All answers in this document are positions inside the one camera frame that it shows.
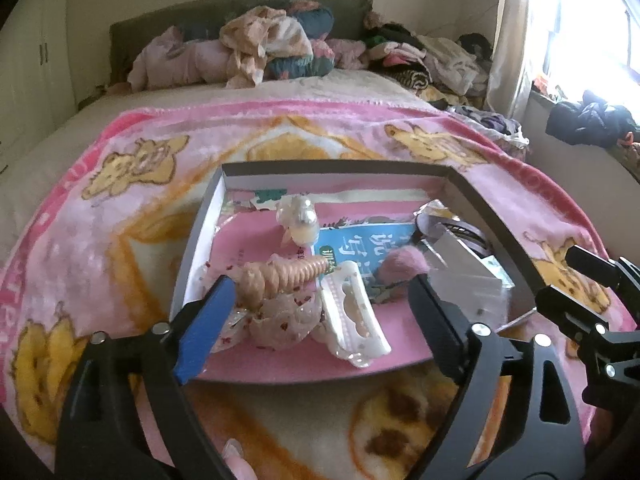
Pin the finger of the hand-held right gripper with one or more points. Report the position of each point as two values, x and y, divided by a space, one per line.
590 260
565 310

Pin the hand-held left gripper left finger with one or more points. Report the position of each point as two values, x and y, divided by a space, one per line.
205 330

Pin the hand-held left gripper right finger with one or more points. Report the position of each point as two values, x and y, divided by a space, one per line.
440 325

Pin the pink pom-pom hair clip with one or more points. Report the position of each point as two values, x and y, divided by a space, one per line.
400 262

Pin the white hair claw clip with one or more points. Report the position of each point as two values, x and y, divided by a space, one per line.
350 320

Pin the dark cardboard box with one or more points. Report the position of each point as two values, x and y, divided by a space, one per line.
500 230

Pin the pearl hair clip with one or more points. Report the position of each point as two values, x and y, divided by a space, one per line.
302 220

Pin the person's left hand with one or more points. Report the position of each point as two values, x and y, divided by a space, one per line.
240 462

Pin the clear plastic bag dark hoops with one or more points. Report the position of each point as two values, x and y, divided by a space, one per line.
465 265

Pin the sheer pink scrunchie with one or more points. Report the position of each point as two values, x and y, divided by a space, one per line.
285 325

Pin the blue printed booklet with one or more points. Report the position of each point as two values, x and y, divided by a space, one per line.
370 240

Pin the dark cloth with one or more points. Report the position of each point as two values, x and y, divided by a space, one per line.
590 117

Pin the white plastic bag of clothes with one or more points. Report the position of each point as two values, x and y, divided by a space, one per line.
492 125

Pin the pink printed blanket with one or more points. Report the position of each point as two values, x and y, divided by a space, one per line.
100 200

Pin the cream curtain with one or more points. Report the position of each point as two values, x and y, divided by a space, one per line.
520 35

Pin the window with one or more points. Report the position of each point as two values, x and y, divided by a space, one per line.
590 15

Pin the beige bedspread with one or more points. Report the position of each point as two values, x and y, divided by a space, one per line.
350 90

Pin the pile of clothes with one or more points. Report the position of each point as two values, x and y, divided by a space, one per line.
430 60

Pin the pink pillow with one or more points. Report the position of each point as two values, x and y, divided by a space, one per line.
180 57

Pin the dark blue floral pillow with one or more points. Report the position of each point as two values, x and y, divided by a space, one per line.
310 62

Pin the pink fluffy cloth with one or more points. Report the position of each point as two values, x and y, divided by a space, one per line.
347 52

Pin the beige floral cloth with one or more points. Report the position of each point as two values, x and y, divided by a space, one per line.
260 42

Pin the dark green headboard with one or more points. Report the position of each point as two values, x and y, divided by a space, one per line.
140 35

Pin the cream wardrobe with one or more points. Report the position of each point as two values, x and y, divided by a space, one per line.
30 60

